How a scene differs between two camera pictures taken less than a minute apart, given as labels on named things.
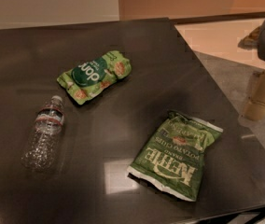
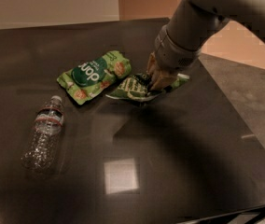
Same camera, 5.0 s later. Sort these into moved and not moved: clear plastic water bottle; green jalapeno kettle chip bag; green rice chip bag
Moved: green jalapeno kettle chip bag
Not moved: green rice chip bag; clear plastic water bottle
